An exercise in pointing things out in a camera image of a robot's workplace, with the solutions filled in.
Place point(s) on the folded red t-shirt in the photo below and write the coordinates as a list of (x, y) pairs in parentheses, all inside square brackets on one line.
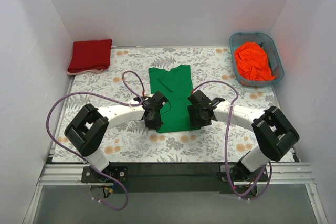
[(93, 54)]

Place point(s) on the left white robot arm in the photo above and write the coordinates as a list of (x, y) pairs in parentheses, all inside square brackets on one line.
[(87, 129)]

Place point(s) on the blue plastic bin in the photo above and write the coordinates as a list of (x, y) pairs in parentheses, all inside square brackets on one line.
[(267, 44)]

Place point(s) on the green t-shirt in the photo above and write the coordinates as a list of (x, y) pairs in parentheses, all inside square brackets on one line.
[(176, 85)]

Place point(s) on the aluminium frame rail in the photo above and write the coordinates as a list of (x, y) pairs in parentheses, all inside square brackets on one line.
[(71, 174)]

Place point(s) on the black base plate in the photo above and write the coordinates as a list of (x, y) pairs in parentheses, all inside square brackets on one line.
[(171, 177)]

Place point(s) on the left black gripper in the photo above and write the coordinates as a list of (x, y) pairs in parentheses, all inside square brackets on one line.
[(153, 119)]

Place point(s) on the orange t-shirt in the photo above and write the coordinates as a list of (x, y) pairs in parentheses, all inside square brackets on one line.
[(252, 62)]

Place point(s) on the folded pink cloth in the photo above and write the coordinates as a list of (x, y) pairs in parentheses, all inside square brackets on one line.
[(74, 72)]

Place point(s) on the floral table mat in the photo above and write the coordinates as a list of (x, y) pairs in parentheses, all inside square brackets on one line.
[(211, 70)]

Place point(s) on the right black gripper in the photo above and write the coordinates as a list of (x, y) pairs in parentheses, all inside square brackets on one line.
[(197, 119)]

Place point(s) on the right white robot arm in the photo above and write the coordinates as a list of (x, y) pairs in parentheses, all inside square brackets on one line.
[(274, 133)]

